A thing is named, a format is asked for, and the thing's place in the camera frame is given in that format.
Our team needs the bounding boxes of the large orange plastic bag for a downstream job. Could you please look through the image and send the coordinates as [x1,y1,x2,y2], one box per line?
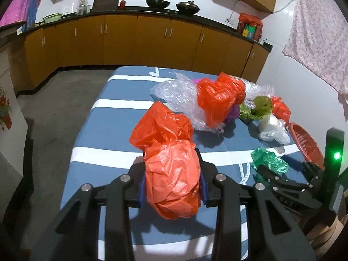
[129,101,202,221]

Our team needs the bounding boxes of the wooden lower kitchen cabinets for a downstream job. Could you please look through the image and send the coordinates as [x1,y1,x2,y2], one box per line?
[15,13,269,93]

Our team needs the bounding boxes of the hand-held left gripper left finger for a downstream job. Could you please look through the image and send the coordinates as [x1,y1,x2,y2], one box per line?
[30,163,147,261]

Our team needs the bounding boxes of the red bag with boxes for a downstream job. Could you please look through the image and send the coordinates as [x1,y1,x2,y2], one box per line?
[237,13,264,41]

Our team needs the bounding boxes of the white cable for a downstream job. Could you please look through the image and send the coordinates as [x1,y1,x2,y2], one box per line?
[227,0,299,21]

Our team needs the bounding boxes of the black kitchen countertop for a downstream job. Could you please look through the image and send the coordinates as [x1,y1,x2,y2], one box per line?
[0,7,273,51]

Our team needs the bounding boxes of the clear plastic bag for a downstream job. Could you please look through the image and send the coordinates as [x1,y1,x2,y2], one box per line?
[150,71,275,134]

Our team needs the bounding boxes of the white plastic bag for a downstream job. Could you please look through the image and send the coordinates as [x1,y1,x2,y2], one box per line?
[257,115,291,145]

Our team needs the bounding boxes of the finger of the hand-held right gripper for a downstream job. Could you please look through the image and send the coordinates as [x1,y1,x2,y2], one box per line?
[300,161,325,188]
[253,164,309,196]

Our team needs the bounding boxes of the olive green plastic bag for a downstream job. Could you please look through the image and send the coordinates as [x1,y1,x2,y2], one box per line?
[239,96,273,123]

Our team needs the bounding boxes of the black wok with lid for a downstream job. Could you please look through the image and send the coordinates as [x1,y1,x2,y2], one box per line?
[176,0,201,14]

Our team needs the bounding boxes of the blue striped tablecloth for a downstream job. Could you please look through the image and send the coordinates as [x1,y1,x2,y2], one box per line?
[60,66,324,261]

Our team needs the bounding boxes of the brown cutting board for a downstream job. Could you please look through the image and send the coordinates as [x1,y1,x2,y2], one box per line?
[92,0,120,11]

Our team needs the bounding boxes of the red plastic basket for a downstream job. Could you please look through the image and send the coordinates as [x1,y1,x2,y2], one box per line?
[288,122,325,170]

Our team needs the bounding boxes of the magenta and blue cloth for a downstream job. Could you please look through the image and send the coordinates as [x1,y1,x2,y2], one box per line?
[0,0,45,28]

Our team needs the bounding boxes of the small orange plastic bag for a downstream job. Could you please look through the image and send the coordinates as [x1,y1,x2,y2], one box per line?
[271,96,291,123]

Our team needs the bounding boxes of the wooden chair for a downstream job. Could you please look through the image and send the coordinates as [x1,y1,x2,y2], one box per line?
[302,209,348,253]

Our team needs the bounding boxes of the pink floral hanging cloth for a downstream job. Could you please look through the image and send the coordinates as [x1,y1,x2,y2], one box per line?
[283,0,348,95]

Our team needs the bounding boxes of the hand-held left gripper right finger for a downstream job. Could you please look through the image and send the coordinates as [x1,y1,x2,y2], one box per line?
[194,149,317,261]

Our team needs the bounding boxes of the white cabinet with flower sticker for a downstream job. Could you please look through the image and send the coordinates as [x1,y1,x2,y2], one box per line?
[0,43,26,180]

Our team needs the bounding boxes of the purple plastic bag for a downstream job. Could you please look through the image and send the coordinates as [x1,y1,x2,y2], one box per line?
[224,105,240,123]

